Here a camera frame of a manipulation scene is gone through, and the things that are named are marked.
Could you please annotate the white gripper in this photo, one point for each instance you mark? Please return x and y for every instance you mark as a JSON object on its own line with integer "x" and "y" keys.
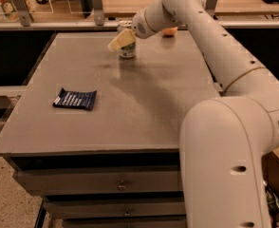
{"x": 139, "y": 25}

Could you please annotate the white green 7up can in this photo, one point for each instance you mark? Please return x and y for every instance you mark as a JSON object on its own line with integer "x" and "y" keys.
{"x": 129, "y": 50}

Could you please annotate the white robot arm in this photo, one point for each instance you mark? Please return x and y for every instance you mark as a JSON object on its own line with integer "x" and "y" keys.
{"x": 222, "y": 140}

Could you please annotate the orange fruit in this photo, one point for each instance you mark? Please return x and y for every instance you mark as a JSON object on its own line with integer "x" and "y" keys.
{"x": 169, "y": 32}

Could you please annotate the dark blue snack packet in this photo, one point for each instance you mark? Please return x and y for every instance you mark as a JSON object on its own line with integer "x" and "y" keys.
{"x": 75, "y": 99}

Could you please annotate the grey drawer cabinet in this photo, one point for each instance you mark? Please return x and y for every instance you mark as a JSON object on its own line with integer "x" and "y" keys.
{"x": 138, "y": 110}

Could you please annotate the top drawer with knob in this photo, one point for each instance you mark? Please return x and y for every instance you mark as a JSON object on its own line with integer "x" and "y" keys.
{"x": 101, "y": 180}

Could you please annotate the drawer with knob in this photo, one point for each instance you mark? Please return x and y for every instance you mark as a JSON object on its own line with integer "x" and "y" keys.
{"x": 101, "y": 180}
{"x": 115, "y": 208}

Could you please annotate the middle drawer with knob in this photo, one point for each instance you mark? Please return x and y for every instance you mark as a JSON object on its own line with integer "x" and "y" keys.
{"x": 115, "y": 208}

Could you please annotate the bottom drawer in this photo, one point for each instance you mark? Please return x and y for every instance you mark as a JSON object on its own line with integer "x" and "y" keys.
{"x": 144, "y": 222}

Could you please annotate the cardboard box of groceries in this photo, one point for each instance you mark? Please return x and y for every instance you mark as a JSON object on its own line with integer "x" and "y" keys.
{"x": 278, "y": 181}

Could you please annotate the metal railing post middle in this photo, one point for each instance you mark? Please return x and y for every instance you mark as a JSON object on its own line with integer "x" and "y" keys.
{"x": 98, "y": 12}

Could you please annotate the metal railing post left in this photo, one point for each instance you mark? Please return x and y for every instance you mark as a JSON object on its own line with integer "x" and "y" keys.
{"x": 23, "y": 12}

